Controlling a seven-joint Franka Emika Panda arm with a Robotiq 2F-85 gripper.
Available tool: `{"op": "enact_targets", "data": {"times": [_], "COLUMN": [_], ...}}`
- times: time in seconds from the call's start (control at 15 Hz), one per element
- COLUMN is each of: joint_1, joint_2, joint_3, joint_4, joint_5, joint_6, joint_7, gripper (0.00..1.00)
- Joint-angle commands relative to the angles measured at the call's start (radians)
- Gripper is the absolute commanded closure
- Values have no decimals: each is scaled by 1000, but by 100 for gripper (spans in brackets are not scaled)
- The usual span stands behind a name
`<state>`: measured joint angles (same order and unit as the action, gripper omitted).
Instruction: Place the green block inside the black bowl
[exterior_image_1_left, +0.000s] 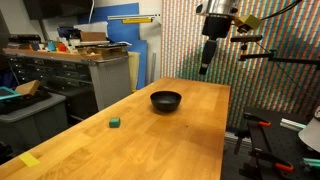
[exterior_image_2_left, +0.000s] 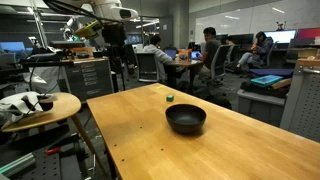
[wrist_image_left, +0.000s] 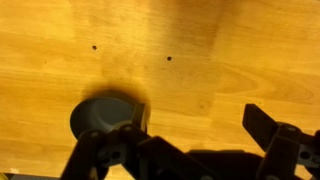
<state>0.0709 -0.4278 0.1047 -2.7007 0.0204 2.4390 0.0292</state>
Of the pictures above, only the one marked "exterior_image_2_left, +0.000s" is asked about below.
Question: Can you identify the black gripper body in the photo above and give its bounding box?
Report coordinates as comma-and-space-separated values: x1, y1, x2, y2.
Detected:
101, 22, 128, 46

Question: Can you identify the black bowl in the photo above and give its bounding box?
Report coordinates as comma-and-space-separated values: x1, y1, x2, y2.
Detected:
165, 103, 208, 135

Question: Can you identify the black mesh office chair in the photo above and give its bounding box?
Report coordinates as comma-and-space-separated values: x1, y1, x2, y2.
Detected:
134, 52, 159, 83

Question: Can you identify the person in gray hoodie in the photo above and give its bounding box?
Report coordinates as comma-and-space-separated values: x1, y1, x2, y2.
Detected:
143, 34, 175, 83

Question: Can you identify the dark drawer cabinet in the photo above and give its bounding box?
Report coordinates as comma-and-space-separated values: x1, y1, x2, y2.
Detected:
63, 58, 115, 103

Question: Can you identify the open laptop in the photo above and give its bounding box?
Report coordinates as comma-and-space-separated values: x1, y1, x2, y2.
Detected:
164, 48, 178, 60
190, 50, 202, 61

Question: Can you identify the orange box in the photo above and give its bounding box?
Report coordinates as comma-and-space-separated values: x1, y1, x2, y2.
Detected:
178, 48, 193, 61

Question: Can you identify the brown meeting table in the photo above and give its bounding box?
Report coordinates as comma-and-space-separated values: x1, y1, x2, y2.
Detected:
164, 58, 205, 90

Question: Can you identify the round wooden side table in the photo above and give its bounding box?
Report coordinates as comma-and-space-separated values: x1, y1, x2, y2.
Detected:
0, 92, 109, 176

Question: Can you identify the person in dark t-shirt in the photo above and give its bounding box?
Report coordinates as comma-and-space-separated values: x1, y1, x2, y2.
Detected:
196, 27, 223, 81

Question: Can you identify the small black cup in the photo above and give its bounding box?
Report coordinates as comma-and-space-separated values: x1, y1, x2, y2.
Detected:
36, 94, 55, 113

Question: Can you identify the blue lit monitor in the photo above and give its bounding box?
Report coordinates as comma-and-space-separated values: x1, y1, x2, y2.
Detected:
0, 41, 27, 53

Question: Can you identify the gray office chair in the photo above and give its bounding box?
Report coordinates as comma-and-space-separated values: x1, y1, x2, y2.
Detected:
203, 44, 233, 88

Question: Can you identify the white cloth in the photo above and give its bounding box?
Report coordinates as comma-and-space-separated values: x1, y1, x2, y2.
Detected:
0, 91, 44, 123

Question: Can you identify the black backpack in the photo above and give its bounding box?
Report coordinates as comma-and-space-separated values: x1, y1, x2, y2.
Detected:
203, 94, 233, 111

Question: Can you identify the dark computer monitor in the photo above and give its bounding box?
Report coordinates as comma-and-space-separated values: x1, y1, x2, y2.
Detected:
229, 33, 255, 46

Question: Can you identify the black perforated breadboard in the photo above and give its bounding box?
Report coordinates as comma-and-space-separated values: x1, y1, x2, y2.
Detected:
14, 146, 84, 180

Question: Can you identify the person in blue jacket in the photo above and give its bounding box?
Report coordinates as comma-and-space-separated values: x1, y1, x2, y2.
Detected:
237, 31, 275, 70

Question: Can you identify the black bag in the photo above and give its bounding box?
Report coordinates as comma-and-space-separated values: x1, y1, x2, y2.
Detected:
239, 80, 290, 99

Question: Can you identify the teal flat case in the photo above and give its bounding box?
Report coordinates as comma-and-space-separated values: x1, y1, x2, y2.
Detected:
250, 74, 284, 88

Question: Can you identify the blue cushion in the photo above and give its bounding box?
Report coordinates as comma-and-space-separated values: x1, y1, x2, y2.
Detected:
249, 68, 295, 80

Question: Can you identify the grey storage bin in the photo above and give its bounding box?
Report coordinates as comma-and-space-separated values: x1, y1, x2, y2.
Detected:
237, 88, 287, 128

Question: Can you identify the aluminium extrusion bar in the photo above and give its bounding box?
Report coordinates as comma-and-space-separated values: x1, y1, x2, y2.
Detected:
0, 152, 37, 178

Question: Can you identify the lit white computer monitor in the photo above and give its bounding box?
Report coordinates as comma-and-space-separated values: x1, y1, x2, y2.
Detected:
264, 29, 298, 45

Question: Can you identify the wooden plank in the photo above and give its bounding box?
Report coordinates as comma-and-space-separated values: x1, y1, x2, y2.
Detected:
270, 77, 293, 91

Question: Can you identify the red computer monitor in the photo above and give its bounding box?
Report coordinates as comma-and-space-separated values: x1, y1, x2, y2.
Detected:
296, 27, 320, 40

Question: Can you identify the perforated metal cabinet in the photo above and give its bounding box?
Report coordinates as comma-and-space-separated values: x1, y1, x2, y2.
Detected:
279, 58, 320, 144

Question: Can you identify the yellow-green wrist camera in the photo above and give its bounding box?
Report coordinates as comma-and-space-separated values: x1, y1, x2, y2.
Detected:
74, 19, 104, 40

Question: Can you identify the red-handled tool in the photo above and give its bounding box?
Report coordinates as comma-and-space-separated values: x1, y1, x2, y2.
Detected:
44, 146, 63, 157

